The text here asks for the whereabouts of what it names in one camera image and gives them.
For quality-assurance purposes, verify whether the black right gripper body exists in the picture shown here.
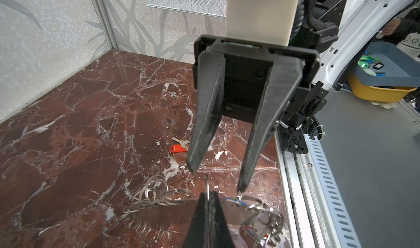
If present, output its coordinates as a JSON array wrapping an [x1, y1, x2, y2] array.
[[194, 35, 328, 123]]

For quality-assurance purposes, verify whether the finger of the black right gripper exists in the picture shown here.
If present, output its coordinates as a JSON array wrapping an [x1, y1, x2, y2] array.
[[237, 56, 303, 193], [187, 51, 226, 173]]

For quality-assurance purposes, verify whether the yellow and grey bin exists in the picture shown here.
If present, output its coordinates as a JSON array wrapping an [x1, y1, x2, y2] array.
[[347, 42, 420, 103]]

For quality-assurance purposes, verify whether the red capped key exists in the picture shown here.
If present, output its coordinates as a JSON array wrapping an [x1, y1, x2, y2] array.
[[170, 137, 190, 154]]

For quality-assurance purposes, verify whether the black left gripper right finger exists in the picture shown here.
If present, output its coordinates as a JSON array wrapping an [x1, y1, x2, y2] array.
[[208, 192, 235, 248]]

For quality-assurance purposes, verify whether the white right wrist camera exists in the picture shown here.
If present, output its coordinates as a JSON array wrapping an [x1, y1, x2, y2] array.
[[225, 0, 299, 46]]

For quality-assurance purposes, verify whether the bunch of coloured keys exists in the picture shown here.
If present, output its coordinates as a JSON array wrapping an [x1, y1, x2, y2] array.
[[224, 196, 284, 248]]

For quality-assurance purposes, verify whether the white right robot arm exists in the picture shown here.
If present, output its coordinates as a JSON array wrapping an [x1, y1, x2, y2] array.
[[187, 0, 418, 193]]

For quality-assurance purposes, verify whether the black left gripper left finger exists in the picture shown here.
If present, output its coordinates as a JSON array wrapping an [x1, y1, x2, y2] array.
[[183, 192, 210, 248]]

